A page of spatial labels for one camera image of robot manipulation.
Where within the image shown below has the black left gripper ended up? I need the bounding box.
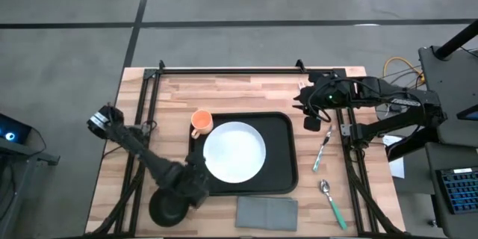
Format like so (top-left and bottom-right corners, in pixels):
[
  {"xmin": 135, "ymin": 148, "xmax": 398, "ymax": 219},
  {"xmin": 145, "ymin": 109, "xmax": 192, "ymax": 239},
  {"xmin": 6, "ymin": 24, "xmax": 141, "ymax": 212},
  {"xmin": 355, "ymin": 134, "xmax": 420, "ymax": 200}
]
[{"xmin": 164, "ymin": 152, "xmax": 210, "ymax": 209}]

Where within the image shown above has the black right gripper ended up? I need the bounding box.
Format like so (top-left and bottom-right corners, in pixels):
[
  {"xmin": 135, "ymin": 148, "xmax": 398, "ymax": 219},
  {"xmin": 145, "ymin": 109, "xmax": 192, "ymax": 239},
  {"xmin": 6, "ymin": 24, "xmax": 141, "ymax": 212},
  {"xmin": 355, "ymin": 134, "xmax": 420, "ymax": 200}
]
[{"xmin": 291, "ymin": 73, "xmax": 354, "ymax": 115}]

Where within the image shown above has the black round bowl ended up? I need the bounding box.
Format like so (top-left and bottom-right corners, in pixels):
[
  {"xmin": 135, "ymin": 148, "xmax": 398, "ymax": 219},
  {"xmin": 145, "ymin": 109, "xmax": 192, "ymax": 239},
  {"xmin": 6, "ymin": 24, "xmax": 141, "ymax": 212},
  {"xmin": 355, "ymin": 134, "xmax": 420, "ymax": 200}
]
[{"xmin": 148, "ymin": 187, "xmax": 190, "ymax": 228}]

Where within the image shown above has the white round plate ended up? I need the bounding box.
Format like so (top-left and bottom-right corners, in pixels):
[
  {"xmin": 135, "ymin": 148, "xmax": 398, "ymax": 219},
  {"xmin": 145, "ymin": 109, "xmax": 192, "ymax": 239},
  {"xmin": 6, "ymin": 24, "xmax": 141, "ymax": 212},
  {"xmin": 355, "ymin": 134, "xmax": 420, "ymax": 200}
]
[{"xmin": 202, "ymin": 121, "xmax": 267, "ymax": 184}]

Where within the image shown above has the grey napkin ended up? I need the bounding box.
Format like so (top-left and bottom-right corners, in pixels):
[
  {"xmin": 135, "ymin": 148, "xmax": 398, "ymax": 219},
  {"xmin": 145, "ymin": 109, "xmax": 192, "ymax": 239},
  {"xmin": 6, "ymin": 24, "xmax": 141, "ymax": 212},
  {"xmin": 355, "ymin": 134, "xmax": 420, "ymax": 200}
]
[{"xmin": 235, "ymin": 195, "xmax": 299, "ymax": 232}]

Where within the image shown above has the orange plastic mug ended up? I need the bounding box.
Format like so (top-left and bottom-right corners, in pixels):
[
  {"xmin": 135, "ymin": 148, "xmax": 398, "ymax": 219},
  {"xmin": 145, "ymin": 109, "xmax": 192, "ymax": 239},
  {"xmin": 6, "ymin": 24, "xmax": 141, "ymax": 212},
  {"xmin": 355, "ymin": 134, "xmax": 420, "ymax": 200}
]
[{"xmin": 190, "ymin": 109, "xmax": 214, "ymax": 140}]

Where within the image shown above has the black plastic tray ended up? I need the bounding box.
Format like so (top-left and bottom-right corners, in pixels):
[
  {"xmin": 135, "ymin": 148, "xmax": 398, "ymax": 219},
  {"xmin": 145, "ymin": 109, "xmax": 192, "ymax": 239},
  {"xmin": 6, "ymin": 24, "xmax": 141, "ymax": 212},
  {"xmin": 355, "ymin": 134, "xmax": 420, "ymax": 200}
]
[{"xmin": 187, "ymin": 111, "xmax": 299, "ymax": 197}]

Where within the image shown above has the white paper sheet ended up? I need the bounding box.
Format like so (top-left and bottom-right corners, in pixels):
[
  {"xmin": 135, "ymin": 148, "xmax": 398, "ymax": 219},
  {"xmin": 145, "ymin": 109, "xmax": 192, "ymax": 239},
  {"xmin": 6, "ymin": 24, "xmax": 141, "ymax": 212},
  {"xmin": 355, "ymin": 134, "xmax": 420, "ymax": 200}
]
[{"xmin": 382, "ymin": 134, "xmax": 406, "ymax": 179}]

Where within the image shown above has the black diagonal desk bar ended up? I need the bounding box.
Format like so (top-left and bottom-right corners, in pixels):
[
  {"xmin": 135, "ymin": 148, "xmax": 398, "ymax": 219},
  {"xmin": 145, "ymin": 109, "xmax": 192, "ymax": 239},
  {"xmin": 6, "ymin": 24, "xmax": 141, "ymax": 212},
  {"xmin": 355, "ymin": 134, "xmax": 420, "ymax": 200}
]
[{"xmin": 386, "ymin": 128, "xmax": 442, "ymax": 162}]

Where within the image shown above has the dark grey side desk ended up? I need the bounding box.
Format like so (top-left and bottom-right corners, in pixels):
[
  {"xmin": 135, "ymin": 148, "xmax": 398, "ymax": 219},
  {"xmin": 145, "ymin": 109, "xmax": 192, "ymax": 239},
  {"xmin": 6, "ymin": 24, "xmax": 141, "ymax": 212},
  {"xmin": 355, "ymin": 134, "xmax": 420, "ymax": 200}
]
[{"xmin": 418, "ymin": 46, "xmax": 478, "ymax": 146}]

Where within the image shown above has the black round pole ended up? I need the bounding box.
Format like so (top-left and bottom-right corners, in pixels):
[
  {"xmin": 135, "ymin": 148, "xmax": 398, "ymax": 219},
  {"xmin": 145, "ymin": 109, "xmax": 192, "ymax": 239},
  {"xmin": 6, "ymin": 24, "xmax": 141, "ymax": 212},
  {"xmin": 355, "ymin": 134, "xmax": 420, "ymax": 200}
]
[{"xmin": 435, "ymin": 18, "xmax": 478, "ymax": 60}]

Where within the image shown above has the grey metal stand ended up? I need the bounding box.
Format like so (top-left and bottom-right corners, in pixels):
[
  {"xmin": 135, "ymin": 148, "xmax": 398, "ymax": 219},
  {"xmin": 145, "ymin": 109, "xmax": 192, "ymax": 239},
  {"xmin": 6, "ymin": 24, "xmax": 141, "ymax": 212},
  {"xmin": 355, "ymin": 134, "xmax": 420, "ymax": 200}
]
[{"xmin": 0, "ymin": 143, "xmax": 60, "ymax": 239}]

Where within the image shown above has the backlit computer keyboard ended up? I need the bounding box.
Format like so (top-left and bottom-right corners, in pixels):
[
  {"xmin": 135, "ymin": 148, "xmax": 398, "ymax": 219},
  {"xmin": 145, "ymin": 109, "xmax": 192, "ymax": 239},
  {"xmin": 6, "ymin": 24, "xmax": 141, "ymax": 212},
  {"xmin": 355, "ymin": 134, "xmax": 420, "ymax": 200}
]
[{"xmin": 436, "ymin": 167, "xmax": 478, "ymax": 216}]

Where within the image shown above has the dark grey keyboard desk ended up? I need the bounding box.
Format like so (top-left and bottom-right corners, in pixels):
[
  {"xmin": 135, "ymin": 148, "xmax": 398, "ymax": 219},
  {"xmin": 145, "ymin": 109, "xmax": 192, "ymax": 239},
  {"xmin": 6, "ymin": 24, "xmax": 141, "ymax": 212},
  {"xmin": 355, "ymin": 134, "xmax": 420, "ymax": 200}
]
[{"xmin": 424, "ymin": 141, "xmax": 478, "ymax": 239}]

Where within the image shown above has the black box with blue light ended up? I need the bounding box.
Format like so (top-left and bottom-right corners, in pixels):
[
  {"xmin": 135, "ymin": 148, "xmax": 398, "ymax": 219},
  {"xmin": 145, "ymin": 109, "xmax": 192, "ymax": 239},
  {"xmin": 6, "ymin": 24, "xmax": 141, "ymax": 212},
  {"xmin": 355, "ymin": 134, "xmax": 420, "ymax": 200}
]
[{"xmin": 0, "ymin": 113, "xmax": 39, "ymax": 147}]

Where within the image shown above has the black metal table frame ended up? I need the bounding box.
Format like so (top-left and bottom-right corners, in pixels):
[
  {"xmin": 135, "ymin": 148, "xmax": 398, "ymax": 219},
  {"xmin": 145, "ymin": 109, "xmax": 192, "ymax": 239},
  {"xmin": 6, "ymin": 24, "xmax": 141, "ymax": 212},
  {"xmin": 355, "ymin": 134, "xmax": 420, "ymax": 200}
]
[{"xmin": 85, "ymin": 59, "xmax": 405, "ymax": 238}]

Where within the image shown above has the silver spoon green handle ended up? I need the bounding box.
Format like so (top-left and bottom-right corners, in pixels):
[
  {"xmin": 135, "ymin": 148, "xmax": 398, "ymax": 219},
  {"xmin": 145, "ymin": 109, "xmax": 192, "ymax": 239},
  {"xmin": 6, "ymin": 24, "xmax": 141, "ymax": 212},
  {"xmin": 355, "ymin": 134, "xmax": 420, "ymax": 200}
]
[{"xmin": 319, "ymin": 179, "xmax": 348, "ymax": 232}]

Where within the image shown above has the yellow cable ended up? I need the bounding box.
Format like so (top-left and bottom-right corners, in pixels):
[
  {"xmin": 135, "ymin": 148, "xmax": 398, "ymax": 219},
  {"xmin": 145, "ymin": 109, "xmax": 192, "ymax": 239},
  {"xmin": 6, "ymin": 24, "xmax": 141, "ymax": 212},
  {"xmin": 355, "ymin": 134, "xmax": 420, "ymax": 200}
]
[{"xmin": 382, "ymin": 56, "xmax": 426, "ymax": 84}]

